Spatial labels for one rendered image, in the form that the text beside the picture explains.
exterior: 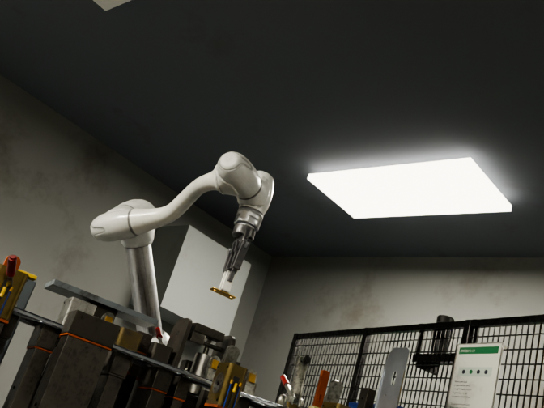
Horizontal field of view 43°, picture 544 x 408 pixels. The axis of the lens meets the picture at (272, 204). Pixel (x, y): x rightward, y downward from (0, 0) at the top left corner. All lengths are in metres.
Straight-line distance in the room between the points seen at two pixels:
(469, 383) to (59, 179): 3.62
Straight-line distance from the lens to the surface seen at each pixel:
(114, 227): 2.55
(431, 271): 5.72
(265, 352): 6.41
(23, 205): 5.22
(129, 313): 2.33
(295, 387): 2.44
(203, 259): 5.66
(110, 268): 5.59
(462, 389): 2.64
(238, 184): 2.22
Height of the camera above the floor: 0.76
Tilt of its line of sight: 22 degrees up
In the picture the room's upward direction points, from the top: 18 degrees clockwise
